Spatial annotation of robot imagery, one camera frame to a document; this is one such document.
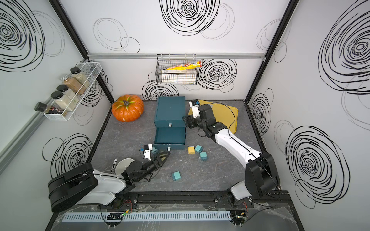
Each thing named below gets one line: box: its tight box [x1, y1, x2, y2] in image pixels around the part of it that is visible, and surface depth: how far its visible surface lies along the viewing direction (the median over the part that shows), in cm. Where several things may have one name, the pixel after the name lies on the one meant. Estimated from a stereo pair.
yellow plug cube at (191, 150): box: [187, 146, 196, 155], surface depth 93 cm
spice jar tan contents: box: [70, 66, 91, 88], surface depth 77 cm
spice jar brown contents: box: [60, 73, 87, 96], surface depth 74 cm
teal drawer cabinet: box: [153, 96, 186, 150], surface depth 85 cm
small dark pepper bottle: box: [34, 102, 64, 115], surface depth 62 cm
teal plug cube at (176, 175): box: [171, 170, 182, 181], surface depth 82 cm
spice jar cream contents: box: [51, 90, 76, 112], surface depth 67 cm
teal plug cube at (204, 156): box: [199, 152, 208, 161], surface depth 90 cm
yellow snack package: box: [160, 60, 203, 71], surface depth 89 cm
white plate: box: [115, 157, 135, 176], surface depth 83 cm
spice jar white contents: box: [56, 84, 80, 105], surface depth 70 cm
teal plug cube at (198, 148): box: [194, 144, 204, 153], surface depth 93 cm
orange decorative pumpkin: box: [111, 94, 145, 123], surface depth 103 cm
